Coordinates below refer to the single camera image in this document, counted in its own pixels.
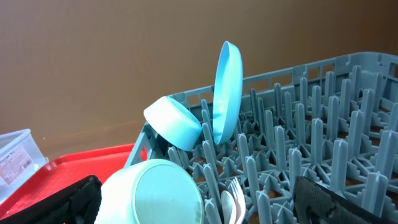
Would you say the mint green bowl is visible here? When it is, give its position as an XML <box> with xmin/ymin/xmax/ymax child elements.
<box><xmin>95</xmin><ymin>159</ymin><xmax>205</xmax><ymax>224</ymax></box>

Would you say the white plastic fork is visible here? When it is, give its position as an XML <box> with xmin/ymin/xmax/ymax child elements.
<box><xmin>230</xmin><ymin>177</ymin><xmax>246</xmax><ymax>224</ymax></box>

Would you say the light blue plate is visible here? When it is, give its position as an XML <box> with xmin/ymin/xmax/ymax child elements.
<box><xmin>212</xmin><ymin>41</ymin><xmax>243</xmax><ymax>144</ymax></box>

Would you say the white plastic spoon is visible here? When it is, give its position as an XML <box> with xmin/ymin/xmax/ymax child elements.
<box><xmin>221</xmin><ymin>190</ymin><xmax>237</xmax><ymax>224</ymax></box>

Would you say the light blue small bowl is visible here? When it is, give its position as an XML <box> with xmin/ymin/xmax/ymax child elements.
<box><xmin>143</xmin><ymin>96</ymin><xmax>202</xmax><ymax>152</ymax></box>

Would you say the clear plastic bin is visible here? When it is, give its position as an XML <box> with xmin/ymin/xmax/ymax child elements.
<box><xmin>0</xmin><ymin>129</ymin><xmax>49</xmax><ymax>203</ymax></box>

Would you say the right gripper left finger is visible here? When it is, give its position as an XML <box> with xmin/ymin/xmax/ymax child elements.
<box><xmin>1</xmin><ymin>175</ymin><xmax>102</xmax><ymax>224</ymax></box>

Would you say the grey dishwasher rack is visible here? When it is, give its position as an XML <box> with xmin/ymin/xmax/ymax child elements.
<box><xmin>126</xmin><ymin>52</ymin><xmax>397</xmax><ymax>223</ymax></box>

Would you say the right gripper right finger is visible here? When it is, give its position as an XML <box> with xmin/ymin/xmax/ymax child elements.
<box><xmin>292</xmin><ymin>176</ymin><xmax>389</xmax><ymax>224</ymax></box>

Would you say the red serving tray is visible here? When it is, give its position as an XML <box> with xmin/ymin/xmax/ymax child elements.
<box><xmin>1</xmin><ymin>144</ymin><xmax>135</xmax><ymax>219</ymax></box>

